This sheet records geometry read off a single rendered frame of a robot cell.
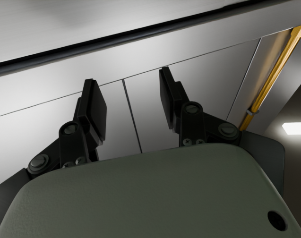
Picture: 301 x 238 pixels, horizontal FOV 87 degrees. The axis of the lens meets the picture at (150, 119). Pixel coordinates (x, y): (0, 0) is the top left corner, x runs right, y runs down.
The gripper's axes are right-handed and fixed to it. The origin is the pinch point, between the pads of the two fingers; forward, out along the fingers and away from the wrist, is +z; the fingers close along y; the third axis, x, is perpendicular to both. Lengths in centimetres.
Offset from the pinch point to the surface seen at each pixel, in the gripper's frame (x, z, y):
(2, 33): 2.7, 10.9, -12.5
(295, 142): -149, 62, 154
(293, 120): -149, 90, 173
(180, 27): -1.6, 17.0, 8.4
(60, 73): -3.5, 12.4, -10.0
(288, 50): -13.4, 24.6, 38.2
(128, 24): 0.8, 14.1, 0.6
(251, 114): -36, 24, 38
